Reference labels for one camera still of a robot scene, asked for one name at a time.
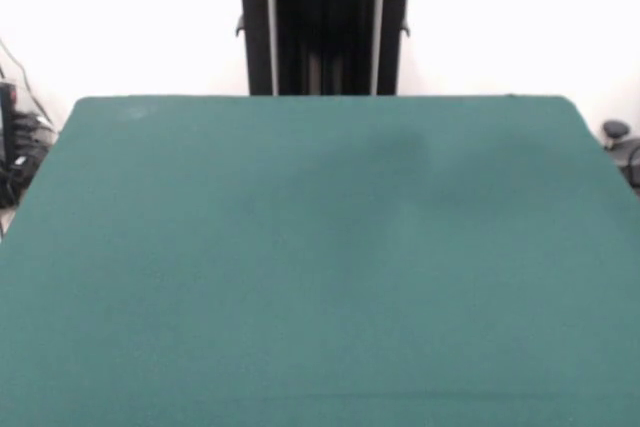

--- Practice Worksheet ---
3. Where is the grey cable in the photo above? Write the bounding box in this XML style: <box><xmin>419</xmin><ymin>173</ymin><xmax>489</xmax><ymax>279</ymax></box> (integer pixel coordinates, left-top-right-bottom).
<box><xmin>0</xmin><ymin>39</ymin><xmax>54</xmax><ymax>128</ymax></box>

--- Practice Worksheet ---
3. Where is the black power strip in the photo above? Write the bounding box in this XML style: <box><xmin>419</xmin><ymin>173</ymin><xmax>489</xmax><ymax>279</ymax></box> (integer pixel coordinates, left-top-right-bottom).
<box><xmin>12</xmin><ymin>112</ymin><xmax>56</xmax><ymax>183</ymax></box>

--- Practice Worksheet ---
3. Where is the black chair caster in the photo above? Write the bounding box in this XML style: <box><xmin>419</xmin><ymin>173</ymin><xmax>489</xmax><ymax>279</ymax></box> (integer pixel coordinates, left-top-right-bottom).
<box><xmin>602</xmin><ymin>120</ymin><xmax>632</xmax><ymax>151</ymax></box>

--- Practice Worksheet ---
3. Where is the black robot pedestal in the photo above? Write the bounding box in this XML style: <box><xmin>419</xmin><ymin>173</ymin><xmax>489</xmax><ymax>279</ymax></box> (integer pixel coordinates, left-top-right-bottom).
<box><xmin>218</xmin><ymin>0</ymin><xmax>430</xmax><ymax>97</ymax></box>

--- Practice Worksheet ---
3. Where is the black chair base leg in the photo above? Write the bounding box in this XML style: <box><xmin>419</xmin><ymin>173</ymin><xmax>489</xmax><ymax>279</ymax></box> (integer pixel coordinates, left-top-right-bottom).
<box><xmin>613</xmin><ymin>139</ymin><xmax>640</xmax><ymax>193</ymax></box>

